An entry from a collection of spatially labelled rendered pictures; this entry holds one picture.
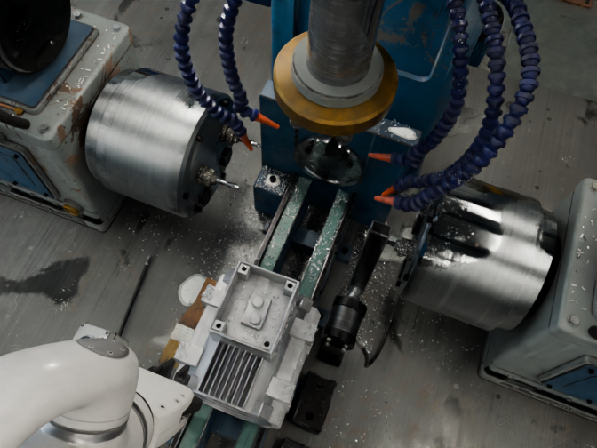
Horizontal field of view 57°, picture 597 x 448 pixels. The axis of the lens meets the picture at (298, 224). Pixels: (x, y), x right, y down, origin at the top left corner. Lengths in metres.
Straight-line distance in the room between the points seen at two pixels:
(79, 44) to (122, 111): 0.17
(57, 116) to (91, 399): 0.64
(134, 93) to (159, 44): 0.59
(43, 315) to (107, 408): 0.78
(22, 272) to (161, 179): 0.47
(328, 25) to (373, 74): 0.13
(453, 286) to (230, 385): 0.39
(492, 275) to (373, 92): 0.35
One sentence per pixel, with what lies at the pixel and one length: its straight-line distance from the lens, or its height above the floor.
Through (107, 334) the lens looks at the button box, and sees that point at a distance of 0.92.
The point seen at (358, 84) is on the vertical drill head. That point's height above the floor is 1.36.
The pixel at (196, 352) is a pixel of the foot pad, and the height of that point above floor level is 1.07.
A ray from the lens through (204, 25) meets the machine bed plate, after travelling 1.64.
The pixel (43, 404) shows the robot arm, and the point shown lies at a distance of 0.46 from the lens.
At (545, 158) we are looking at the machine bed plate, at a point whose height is 0.80.
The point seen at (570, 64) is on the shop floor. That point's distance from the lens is 2.98.
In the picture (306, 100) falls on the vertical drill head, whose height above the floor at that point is 1.33.
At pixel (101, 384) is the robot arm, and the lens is 0.49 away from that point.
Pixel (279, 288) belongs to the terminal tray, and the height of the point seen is 1.12.
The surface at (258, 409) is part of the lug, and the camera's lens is 0.86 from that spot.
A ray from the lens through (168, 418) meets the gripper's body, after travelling 0.65.
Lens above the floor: 1.94
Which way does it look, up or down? 64 degrees down
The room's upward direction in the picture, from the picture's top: 5 degrees clockwise
